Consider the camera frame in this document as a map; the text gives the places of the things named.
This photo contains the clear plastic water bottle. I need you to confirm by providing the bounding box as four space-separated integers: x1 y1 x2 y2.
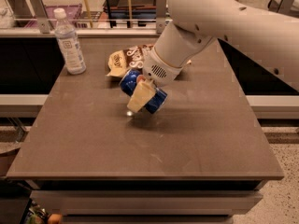
55 19 86 75

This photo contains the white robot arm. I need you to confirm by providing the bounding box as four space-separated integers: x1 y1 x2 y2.
127 0 299 113

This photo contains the blue pepsi can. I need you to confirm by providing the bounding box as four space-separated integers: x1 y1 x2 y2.
120 69 167 114

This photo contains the grey table with drawers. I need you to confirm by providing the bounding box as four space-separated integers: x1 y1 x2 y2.
7 38 283 223

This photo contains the brown and cream snack bag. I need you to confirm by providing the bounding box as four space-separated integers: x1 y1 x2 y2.
107 44 154 77

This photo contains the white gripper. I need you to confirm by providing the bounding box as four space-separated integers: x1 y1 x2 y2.
127 48 182 113

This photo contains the grey metal railing post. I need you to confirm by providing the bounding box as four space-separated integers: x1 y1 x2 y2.
30 0 51 34
156 0 166 34
268 0 299 17

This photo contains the purple plastic crate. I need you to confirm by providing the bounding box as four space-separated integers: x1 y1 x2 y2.
25 4 82 30

